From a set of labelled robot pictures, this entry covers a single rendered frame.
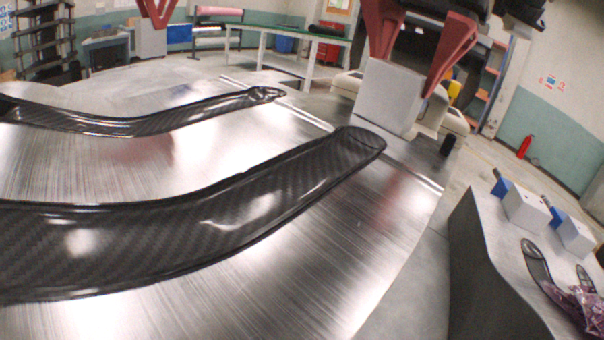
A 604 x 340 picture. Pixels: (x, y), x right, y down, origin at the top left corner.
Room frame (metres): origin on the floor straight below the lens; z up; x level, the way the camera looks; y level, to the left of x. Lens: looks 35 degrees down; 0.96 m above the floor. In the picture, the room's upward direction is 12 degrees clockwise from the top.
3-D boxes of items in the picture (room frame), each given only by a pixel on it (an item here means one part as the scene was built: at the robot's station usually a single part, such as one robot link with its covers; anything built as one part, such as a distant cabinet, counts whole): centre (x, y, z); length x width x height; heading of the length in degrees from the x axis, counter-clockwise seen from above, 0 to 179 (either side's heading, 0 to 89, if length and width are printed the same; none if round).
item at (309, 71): (4.33, 0.81, 0.51); 2.40 x 1.13 x 1.02; 54
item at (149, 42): (0.31, 0.21, 0.94); 0.13 x 0.05 x 0.05; 143
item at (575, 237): (0.15, -0.36, 0.86); 0.13 x 0.05 x 0.05; 161
